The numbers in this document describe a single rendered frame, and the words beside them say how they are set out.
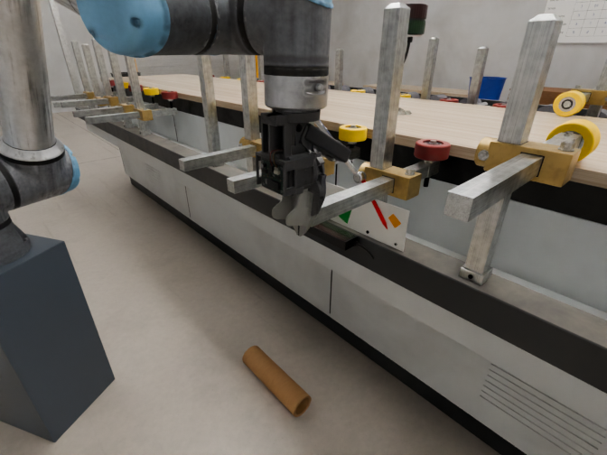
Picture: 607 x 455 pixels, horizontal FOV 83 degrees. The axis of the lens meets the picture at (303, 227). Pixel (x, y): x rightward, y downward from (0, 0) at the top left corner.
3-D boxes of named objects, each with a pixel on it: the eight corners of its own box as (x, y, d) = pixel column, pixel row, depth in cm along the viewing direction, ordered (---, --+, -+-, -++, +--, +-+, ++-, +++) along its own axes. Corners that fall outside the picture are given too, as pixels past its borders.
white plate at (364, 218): (402, 252, 77) (408, 211, 72) (320, 215, 94) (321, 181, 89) (403, 251, 77) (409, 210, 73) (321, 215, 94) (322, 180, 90)
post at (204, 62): (214, 167, 132) (197, 32, 111) (208, 164, 135) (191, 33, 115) (224, 165, 135) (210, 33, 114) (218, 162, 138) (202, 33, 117)
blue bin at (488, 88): (487, 126, 547) (499, 78, 515) (453, 122, 583) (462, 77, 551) (500, 123, 580) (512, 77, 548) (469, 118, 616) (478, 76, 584)
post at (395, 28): (374, 237, 83) (400, 1, 61) (363, 233, 85) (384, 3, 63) (383, 233, 85) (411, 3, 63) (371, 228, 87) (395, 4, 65)
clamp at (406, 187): (406, 201, 72) (409, 178, 70) (356, 184, 81) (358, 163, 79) (420, 194, 76) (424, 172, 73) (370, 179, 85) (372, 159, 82)
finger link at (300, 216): (278, 243, 58) (278, 191, 54) (304, 233, 61) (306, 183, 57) (291, 250, 56) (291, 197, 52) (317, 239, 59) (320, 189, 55)
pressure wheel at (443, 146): (432, 194, 82) (441, 146, 77) (403, 185, 87) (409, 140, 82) (448, 186, 87) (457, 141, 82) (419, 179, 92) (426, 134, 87)
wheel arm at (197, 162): (185, 175, 94) (182, 160, 92) (180, 171, 96) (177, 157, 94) (303, 147, 120) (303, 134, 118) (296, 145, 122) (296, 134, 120)
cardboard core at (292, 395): (293, 405, 111) (241, 352, 131) (294, 422, 115) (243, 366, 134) (311, 391, 116) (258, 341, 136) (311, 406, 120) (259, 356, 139)
